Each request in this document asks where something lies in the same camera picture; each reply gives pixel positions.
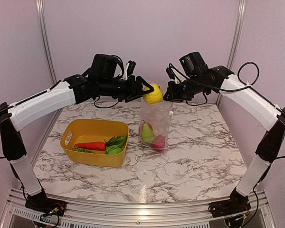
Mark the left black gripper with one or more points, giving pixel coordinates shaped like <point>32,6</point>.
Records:
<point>134,90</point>

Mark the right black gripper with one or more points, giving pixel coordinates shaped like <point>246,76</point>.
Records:
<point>173,96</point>

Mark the yellow toy lemon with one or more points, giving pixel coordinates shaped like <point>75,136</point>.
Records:
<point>155,96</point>

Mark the clear zip top bag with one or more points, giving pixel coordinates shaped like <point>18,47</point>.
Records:
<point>159,116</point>

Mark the red toy apple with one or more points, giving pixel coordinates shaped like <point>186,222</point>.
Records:
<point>143,126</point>

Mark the green toy pear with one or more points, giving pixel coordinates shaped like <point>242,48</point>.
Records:
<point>148,136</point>

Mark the red toy peach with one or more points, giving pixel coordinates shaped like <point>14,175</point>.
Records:
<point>159,143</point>

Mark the yellow plastic basket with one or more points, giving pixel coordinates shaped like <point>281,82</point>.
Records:
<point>89,130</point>

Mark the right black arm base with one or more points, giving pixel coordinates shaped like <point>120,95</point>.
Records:
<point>236,203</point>

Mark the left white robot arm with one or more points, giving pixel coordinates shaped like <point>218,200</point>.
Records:
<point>72,90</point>

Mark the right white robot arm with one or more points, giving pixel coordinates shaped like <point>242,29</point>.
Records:
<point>221,80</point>

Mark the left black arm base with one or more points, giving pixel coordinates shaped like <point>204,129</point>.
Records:
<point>42,203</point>

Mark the green toy leafy vegetable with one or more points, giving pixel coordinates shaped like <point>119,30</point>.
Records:
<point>118,141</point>

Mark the orange toy carrot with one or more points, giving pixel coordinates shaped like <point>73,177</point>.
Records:
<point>98,146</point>

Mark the green toy grapes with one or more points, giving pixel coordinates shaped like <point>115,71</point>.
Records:
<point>82,150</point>

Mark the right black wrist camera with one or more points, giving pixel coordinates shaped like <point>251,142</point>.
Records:
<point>193,64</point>

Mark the right aluminium frame post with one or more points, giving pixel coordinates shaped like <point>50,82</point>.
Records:
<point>237,33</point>

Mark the aluminium frame post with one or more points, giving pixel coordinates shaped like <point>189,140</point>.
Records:
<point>45,40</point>
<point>237,33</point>

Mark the left aluminium frame post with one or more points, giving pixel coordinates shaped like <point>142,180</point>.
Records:
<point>45,40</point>

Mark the front aluminium rail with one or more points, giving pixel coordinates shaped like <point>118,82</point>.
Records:
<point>81,213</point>

